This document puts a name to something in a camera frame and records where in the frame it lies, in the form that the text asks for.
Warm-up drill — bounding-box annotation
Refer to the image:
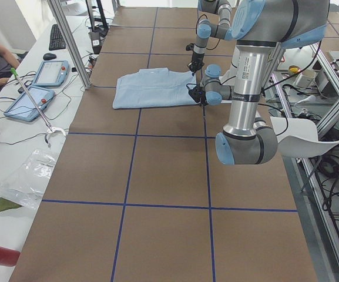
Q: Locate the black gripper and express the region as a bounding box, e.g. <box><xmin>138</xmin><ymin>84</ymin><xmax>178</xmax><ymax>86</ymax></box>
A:
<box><xmin>198</xmin><ymin>91</ymin><xmax>208</xmax><ymax>106</ymax></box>
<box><xmin>187</xmin><ymin>52</ymin><xmax>204</xmax><ymax>72</ymax></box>

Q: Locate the blue teach pendant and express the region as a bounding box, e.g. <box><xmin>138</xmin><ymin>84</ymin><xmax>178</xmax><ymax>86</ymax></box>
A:
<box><xmin>4</xmin><ymin>86</ymin><xmax>55</xmax><ymax>122</ymax></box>
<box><xmin>32</xmin><ymin>60</ymin><xmax>69</xmax><ymax>88</ymax></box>

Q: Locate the black keyboard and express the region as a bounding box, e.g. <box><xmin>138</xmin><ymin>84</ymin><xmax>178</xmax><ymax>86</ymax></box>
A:
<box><xmin>49</xmin><ymin>23</ymin><xmax>66</xmax><ymax>51</ymax></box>

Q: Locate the light blue button-up shirt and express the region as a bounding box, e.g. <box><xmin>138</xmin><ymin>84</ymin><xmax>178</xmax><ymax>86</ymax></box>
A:
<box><xmin>112</xmin><ymin>68</ymin><xmax>196</xmax><ymax>109</ymax></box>

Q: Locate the aluminium frame rail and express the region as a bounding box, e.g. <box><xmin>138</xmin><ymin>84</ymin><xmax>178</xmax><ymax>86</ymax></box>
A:
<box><xmin>283</xmin><ymin>43</ymin><xmax>339</xmax><ymax>282</ymax></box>

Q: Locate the black computer mouse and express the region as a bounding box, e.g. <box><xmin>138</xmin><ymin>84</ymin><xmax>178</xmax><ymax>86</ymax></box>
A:
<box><xmin>42</xmin><ymin>53</ymin><xmax>57</xmax><ymax>61</ymax></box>

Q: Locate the aluminium frame post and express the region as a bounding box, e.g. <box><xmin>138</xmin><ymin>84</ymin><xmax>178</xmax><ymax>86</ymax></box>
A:
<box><xmin>48</xmin><ymin>0</ymin><xmax>91</xmax><ymax>90</ymax></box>

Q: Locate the long reach grabber tool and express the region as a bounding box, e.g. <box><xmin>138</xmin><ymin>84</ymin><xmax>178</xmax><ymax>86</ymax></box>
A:
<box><xmin>11</xmin><ymin>68</ymin><xmax>66</xmax><ymax>147</ymax></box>

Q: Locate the white curved plastic sheet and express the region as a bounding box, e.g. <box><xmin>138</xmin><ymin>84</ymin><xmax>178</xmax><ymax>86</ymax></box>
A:
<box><xmin>270</xmin><ymin>116</ymin><xmax>339</xmax><ymax>158</ymax></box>

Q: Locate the green cloth piece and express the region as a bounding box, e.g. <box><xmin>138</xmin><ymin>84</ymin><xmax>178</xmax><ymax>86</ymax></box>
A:
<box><xmin>0</xmin><ymin>197</ymin><xmax>22</xmax><ymax>212</ymax></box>

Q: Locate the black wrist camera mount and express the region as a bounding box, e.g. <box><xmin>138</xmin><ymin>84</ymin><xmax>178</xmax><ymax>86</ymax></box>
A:
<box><xmin>185</xmin><ymin>43</ymin><xmax>194</xmax><ymax>51</ymax></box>
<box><xmin>186</xmin><ymin>83</ymin><xmax>203</xmax><ymax>103</ymax></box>

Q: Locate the far blue teach pendant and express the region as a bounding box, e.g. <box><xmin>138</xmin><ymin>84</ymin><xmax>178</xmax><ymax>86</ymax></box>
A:
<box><xmin>32</xmin><ymin>60</ymin><xmax>69</xmax><ymax>88</ymax></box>

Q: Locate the clear plastic bag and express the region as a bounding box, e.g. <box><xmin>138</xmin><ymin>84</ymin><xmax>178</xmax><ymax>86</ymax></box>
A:
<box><xmin>0</xmin><ymin>149</ymin><xmax>59</xmax><ymax>210</ymax></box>

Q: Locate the near blue teach pendant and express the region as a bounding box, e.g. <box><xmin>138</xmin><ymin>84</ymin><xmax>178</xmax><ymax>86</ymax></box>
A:
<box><xmin>4</xmin><ymin>86</ymin><xmax>55</xmax><ymax>122</ymax></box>

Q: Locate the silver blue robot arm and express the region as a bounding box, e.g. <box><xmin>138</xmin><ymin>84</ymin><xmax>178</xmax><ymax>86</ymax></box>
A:
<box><xmin>186</xmin><ymin>0</ymin><xmax>232</xmax><ymax>74</ymax></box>
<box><xmin>189</xmin><ymin>1</ymin><xmax>330</xmax><ymax>165</ymax></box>

